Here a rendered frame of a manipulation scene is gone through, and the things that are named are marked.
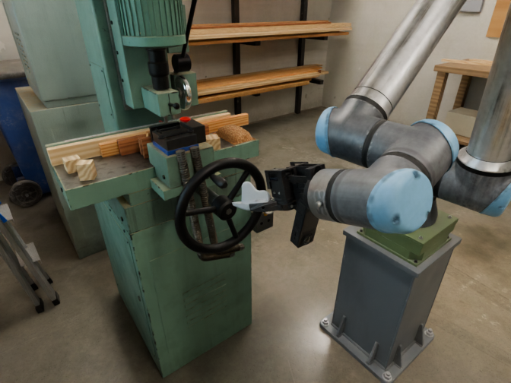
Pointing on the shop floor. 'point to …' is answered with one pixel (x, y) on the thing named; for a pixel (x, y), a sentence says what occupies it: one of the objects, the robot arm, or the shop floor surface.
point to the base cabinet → (179, 286)
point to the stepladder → (24, 257)
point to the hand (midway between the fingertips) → (260, 196)
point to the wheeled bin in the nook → (19, 140)
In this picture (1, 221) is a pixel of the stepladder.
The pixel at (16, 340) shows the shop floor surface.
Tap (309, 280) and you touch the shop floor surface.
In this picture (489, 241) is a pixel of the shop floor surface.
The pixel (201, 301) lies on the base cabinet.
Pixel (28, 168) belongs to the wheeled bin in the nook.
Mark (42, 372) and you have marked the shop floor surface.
